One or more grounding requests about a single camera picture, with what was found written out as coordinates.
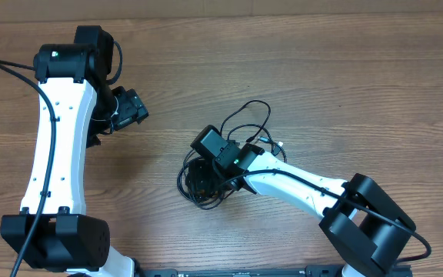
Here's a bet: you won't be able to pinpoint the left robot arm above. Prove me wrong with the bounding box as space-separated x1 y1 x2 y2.
0 25 148 276

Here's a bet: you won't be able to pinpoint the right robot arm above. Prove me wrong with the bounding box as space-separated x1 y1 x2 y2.
191 125 416 276

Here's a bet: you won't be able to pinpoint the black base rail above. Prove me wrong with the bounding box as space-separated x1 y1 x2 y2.
139 265 343 277

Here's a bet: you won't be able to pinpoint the cardboard wall panel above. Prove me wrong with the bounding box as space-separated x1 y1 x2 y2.
0 0 443 22

